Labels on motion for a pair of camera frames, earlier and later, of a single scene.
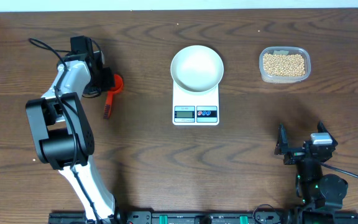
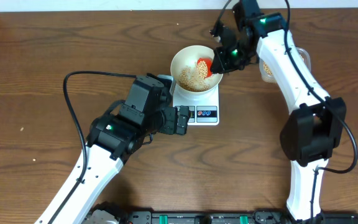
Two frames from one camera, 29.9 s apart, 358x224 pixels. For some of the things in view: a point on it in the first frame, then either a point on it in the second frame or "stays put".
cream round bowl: [197, 68] stays put
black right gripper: [282, 147] → [224, 66]
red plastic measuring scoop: [119, 86] → [204, 66]
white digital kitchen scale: [195, 108] stays put
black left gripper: [109, 73] → [169, 127]
